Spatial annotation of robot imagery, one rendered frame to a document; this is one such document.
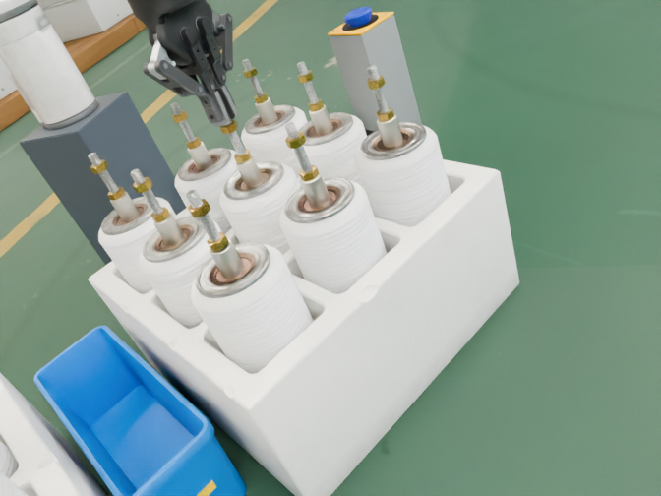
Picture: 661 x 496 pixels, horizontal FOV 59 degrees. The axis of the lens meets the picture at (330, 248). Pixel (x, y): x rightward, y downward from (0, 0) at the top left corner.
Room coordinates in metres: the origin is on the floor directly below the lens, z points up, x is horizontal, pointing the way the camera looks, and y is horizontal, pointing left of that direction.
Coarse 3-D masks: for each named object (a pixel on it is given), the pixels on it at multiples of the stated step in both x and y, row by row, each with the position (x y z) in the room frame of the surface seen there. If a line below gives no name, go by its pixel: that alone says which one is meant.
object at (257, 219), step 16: (288, 176) 0.61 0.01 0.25; (272, 192) 0.59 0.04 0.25; (288, 192) 0.59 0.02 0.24; (224, 208) 0.61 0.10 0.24; (240, 208) 0.59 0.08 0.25; (256, 208) 0.58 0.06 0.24; (272, 208) 0.58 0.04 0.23; (240, 224) 0.59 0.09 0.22; (256, 224) 0.58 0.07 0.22; (272, 224) 0.58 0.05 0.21; (240, 240) 0.61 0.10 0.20; (256, 240) 0.59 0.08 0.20; (272, 240) 0.58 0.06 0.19
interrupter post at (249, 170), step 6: (252, 156) 0.63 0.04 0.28; (246, 162) 0.62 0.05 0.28; (252, 162) 0.62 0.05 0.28; (240, 168) 0.62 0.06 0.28; (246, 168) 0.62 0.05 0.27; (252, 168) 0.62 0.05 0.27; (258, 168) 0.62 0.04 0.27; (246, 174) 0.62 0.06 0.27; (252, 174) 0.62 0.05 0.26; (258, 174) 0.62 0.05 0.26; (246, 180) 0.62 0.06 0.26; (252, 180) 0.62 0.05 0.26; (258, 180) 0.62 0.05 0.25
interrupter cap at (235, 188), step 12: (264, 168) 0.65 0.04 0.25; (276, 168) 0.63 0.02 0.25; (228, 180) 0.65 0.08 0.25; (240, 180) 0.64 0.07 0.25; (264, 180) 0.62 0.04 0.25; (276, 180) 0.60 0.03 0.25; (228, 192) 0.62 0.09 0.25; (240, 192) 0.61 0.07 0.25; (252, 192) 0.60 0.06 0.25; (264, 192) 0.59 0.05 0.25
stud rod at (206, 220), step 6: (192, 192) 0.47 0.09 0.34; (192, 198) 0.46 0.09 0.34; (198, 198) 0.46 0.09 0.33; (192, 204) 0.46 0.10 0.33; (198, 204) 0.46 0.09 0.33; (204, 216) 0.46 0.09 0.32; (204, 222) 0.46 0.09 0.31; (210, 222) 0.46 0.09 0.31; (210, 228) 0.46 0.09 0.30; (216, 228) 0.47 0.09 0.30; (210, 234) 0.46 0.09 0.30; (216, 234) 0.46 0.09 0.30; (210, 240) 0.47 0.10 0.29; (216, 240) 0.46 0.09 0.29
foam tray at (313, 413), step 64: (448, 256) 0.50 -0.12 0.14; (512, 256) 0.56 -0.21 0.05; (128, 320) 0.61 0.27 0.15; (320, 320) 0.43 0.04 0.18; (384, 320) 0.45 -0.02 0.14; (448, 320) 0.49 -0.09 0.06; (192, 384) 0.51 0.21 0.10; (256, 384) 0.39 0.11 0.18; (320, 384) 0.40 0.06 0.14; (384, 384) 0.43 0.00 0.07; (256, 448) 0.42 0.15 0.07; (320, 448) 0.38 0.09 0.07
